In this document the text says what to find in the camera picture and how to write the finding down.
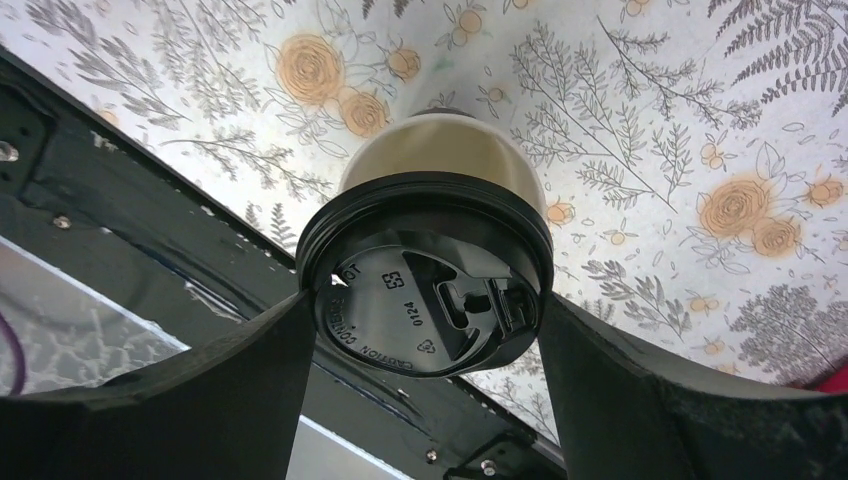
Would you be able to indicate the black cup lid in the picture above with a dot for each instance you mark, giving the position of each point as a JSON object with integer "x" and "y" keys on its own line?
{"x": 427, "y": 274}

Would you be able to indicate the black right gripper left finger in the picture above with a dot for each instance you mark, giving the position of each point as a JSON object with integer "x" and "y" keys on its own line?
{"x": 225, "y": 410}

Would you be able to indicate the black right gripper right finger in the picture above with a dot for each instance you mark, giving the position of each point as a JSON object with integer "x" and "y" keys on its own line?
{"x": 627, "y": 409}

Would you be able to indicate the white paper cup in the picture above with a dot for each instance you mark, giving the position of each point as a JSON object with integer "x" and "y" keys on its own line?
{"x": 447, "y": 141}

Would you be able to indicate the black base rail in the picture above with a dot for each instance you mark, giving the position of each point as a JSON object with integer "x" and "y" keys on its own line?
{"x": 85, "y": 199}

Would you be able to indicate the floral table mat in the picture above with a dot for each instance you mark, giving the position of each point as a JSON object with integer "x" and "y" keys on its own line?
{"x": 693, "y": 154}

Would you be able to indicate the red cloth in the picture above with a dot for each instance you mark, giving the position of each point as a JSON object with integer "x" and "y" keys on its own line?
{"x": 835, "y": 383}

